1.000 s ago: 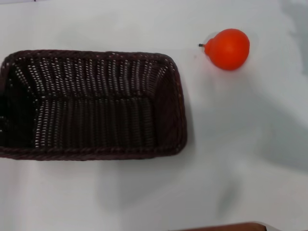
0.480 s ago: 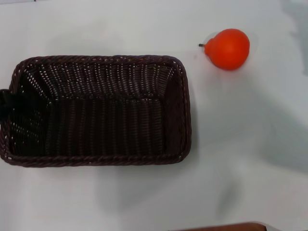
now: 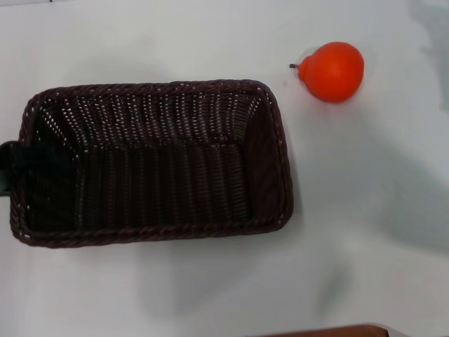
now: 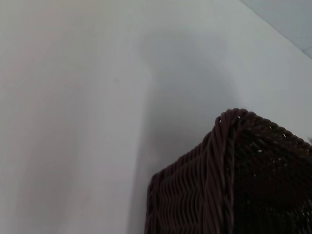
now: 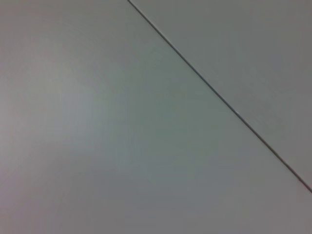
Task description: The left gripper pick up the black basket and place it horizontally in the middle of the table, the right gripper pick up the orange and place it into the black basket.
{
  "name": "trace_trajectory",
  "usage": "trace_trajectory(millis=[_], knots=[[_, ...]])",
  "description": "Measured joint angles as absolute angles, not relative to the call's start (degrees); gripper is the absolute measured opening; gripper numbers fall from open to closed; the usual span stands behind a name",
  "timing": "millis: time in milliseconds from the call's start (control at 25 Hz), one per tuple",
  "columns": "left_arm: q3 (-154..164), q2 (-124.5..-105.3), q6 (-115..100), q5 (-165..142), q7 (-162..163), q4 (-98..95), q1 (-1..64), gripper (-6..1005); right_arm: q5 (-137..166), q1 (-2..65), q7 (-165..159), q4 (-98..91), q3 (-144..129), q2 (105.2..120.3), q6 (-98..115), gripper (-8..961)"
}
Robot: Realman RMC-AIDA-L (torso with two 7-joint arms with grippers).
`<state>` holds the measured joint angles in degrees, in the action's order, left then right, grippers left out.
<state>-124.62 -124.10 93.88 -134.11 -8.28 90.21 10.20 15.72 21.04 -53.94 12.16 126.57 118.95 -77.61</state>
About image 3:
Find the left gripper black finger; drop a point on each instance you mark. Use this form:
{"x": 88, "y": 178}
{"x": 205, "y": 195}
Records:
{"x": 4, "y": 182}
{"x": 38, "y": 160}

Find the dark brown woven basket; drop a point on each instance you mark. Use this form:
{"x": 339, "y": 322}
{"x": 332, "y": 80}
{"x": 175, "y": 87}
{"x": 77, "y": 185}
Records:
{"x": 158, "y": 182}

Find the orange toy pear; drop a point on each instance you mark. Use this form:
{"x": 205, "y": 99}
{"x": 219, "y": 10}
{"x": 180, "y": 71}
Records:
{"x": 333, "y": 72}

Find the brown curved panel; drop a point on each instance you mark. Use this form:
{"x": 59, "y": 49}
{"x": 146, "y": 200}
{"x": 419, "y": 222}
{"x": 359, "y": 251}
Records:
{"x": 333, "y": 331}

